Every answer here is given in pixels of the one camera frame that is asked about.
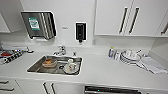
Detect stack of white plates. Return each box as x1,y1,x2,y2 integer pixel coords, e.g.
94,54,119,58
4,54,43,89
119,49,143,66

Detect white wall outlet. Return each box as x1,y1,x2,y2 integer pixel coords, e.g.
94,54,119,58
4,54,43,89
92,39,98,45

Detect stainless steel dishwasher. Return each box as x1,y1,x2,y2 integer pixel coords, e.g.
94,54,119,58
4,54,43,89
83,85,134,94

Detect steel kitchen sink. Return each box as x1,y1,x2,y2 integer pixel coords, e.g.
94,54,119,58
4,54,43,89
26,54,84,76

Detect dish drying rack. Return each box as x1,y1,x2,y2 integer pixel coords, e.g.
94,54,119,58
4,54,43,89
0,48,34,65

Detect chrome sink faucet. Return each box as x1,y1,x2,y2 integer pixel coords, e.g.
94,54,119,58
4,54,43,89
53,45,68,57

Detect round wall dispenser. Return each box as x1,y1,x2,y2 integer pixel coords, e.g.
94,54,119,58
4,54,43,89
20,10,58,40

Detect black wall soap dispenser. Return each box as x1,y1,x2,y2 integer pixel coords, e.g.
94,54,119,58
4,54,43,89
74,22,88,45

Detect orange bowl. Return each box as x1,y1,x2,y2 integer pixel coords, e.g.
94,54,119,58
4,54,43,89
42,58,57,68

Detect dish soap bottle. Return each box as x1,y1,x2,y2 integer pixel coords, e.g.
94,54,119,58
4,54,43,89
107,46,116,59

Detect white lower kitchen cabinets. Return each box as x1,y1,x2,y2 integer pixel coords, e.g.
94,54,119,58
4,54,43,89
0,78,85,94

